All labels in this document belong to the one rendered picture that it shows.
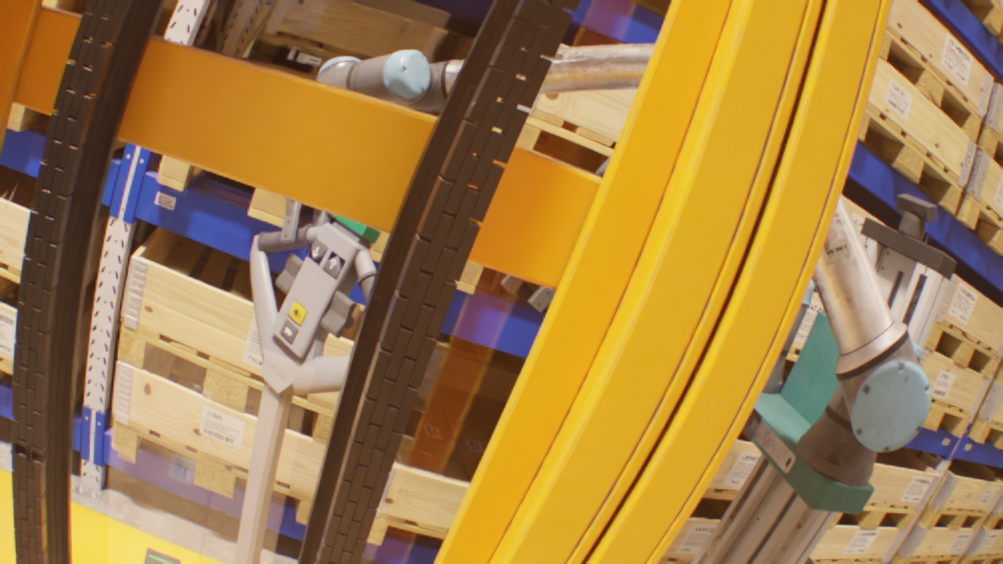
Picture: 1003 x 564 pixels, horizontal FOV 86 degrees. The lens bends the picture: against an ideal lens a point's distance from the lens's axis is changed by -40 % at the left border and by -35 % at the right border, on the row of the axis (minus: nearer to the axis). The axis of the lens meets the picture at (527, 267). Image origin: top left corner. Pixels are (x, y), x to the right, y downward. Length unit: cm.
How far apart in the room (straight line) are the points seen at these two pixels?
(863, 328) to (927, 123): 179
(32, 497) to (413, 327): 35
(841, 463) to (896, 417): 22
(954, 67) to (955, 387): 149
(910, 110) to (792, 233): 227
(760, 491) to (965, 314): 177
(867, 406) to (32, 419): 102
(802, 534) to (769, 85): 123
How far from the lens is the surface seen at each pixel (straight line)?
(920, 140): 278
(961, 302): 320
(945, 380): 335
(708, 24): 55
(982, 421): 394
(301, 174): 51
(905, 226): 159
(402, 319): 43
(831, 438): 129
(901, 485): 351
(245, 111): 51
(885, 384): 108
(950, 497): 407
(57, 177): 44
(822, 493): 127
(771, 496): 177
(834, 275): 108
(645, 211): 54
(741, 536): 182
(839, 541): 343
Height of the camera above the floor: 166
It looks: 10 degrees down
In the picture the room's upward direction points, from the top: 23 degrees clockwise
